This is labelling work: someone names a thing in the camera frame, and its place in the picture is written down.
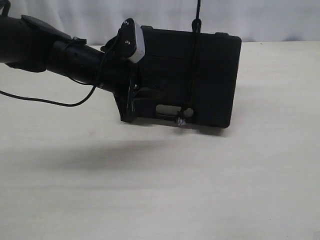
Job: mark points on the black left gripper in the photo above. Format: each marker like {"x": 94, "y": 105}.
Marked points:
{"x": 122, "y": 78}

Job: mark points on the black plastic carrying case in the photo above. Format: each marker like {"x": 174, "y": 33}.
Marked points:
{"x": 189, "y": 76}

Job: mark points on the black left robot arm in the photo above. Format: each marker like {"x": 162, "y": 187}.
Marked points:
{"x": 32, "y": 45}

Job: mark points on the white backdrop curtain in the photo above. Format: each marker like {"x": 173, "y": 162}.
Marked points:
{"x": 253, "y": 20}

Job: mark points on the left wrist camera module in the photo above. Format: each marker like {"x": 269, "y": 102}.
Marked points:
{"x": 131, "y": 41}

